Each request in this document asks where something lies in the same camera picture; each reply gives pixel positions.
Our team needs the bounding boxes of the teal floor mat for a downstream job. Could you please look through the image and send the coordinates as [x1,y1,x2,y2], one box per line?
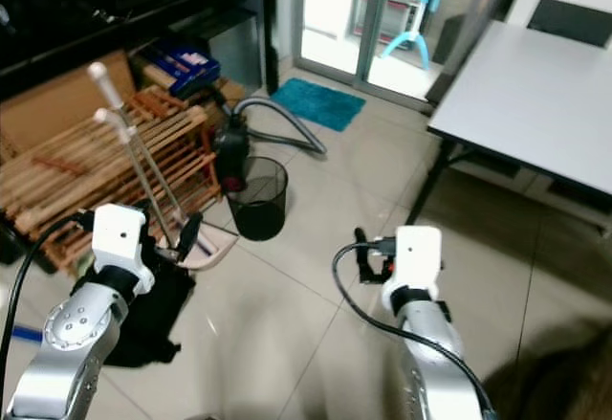
[267,77,368,135]

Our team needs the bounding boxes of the dark brown fuzzy pillow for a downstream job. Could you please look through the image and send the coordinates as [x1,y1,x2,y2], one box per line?
[483,319,612,420]

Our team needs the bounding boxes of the pale pink dustpan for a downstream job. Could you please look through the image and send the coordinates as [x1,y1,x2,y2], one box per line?
[153,227,242,272]

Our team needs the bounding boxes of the black bag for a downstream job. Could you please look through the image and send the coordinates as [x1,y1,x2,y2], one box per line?
[99,253,198,370]

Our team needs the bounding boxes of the folded wooden slat rack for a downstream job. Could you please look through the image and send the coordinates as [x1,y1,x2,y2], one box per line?
[0,85,223,270]

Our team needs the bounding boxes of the blue printed box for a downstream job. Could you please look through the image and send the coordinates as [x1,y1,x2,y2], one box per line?
[146,38,223,99]

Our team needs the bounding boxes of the brown cardboard sheet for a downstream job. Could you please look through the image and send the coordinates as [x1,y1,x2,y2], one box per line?
[0,49,141,165]

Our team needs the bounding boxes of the grey table black legs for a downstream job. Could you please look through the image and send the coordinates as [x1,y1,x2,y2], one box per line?
[404,19,612,228]

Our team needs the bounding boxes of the light blue stand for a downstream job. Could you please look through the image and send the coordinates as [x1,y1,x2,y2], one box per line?
[379,0,448,71]

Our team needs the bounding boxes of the black shelf unit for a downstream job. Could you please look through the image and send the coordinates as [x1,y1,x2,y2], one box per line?
[0,0,280,105]

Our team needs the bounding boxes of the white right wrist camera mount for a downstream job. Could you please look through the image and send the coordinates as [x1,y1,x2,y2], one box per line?
[380,225,444,292]

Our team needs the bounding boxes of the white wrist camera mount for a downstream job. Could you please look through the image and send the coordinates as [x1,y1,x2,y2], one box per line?
[380,225,444,292]
[91,203,155,274]

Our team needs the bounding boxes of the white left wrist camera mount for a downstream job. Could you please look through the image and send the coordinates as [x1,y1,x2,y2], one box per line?
[91,203,155,274]

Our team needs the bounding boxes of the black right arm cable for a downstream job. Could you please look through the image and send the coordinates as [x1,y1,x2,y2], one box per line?
[331,238,498,420]

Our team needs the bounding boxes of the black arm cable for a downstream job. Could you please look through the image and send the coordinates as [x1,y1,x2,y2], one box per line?
[331,238,498,420]
[0,211,98,411]

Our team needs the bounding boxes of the short white-handled dustpan stick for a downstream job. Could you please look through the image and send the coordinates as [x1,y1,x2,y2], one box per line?
[93,107,181,251]

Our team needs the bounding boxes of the black wire mesh waste bin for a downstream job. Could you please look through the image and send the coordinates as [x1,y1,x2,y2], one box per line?
[227,156,290,243]

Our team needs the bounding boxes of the black vacuum cleaner grey hose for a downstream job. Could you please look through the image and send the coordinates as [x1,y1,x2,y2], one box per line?
[214,96,330,195]

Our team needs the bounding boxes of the long white-handled broom stick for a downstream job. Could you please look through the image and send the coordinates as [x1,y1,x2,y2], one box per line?
[85,60,190,251]

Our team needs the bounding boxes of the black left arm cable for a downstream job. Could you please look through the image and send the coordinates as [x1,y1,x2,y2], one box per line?
[0,211,98,411]

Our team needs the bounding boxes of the blue strap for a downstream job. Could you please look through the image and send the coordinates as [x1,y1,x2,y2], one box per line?
[11,323,51,345]

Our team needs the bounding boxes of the grey sliding door frame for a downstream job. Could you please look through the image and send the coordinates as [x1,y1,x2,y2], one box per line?
[353,0,395,84]

